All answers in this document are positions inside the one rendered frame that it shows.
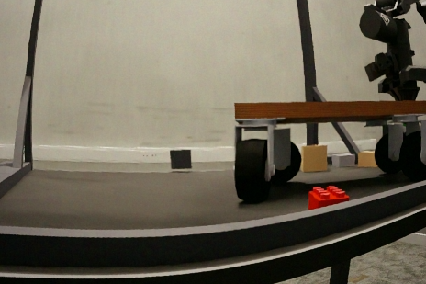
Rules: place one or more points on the red toy building brick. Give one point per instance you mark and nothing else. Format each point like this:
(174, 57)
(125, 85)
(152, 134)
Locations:
(323, 198)

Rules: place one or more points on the tan wooden bar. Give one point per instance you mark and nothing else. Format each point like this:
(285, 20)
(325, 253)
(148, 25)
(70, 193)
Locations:
(366, 159)

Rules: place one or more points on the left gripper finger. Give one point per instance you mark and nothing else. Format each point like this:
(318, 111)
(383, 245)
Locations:
(393, 94)
(406, 93)

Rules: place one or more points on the tan cardboard box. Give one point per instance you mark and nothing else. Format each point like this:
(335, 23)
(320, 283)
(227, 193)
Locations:
(314, 158)

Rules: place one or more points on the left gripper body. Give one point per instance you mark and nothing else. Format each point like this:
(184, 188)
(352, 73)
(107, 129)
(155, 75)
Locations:
(412, 73)

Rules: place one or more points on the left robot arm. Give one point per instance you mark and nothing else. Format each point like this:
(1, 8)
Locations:
(378, 24)

